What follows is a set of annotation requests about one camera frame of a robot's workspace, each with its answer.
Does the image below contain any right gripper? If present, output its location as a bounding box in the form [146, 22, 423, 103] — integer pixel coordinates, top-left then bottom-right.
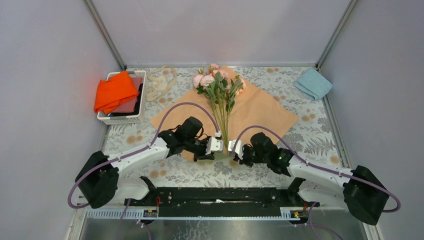
[233, 144, 269, 168]

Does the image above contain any brown kraft wrapping paper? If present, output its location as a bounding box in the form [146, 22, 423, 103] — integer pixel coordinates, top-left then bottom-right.
[150, 73, 299, 140]

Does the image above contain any peach fake rose stem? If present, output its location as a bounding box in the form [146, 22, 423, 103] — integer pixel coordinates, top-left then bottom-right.
[193, 67, 229, 147]

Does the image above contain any fake rose stem with bud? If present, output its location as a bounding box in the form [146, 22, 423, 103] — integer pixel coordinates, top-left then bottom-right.
[225, 74, 247, 142]

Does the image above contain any pink fake rose stem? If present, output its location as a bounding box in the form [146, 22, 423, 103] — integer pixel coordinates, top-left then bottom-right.
[207, 63, 229, 144]

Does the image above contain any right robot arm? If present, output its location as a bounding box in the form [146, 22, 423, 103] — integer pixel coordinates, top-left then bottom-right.
[228, 132, 389, 226]

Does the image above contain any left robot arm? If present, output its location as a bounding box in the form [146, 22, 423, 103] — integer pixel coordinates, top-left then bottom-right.
[72, 116, 223, 209]

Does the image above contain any floral patterned table mat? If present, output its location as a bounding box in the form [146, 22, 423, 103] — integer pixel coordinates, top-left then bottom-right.
[101, 66, 341, 188]

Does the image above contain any beige ribbon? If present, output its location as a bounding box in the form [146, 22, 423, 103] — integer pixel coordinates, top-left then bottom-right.
[146, 64, 178, 102]

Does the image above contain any light blue cloth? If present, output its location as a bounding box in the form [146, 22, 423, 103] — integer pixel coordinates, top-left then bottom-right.
[294, 68, 333, 101]

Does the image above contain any white plastic basket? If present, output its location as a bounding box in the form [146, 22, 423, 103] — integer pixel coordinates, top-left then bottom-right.
[96, 70, 149, 125]

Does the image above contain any orange cloth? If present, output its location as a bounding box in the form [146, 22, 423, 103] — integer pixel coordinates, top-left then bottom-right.
[93, 71, 139, 114]

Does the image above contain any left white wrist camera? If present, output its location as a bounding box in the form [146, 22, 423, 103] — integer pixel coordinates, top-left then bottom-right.
[205, 131, 224, 155]

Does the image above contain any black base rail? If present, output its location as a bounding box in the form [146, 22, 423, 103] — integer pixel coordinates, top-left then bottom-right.
[124, 176, 313, 218]

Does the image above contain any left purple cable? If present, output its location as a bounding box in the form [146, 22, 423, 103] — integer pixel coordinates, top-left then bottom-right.
[67, 101, 222, 240]

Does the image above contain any purple cable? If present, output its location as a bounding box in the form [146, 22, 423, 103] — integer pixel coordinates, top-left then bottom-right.
[67, 101, 222, 240]
[231, 125, 402, 240]

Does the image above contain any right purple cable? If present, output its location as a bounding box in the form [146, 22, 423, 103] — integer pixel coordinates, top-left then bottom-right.
[231, 125, 402, 240]

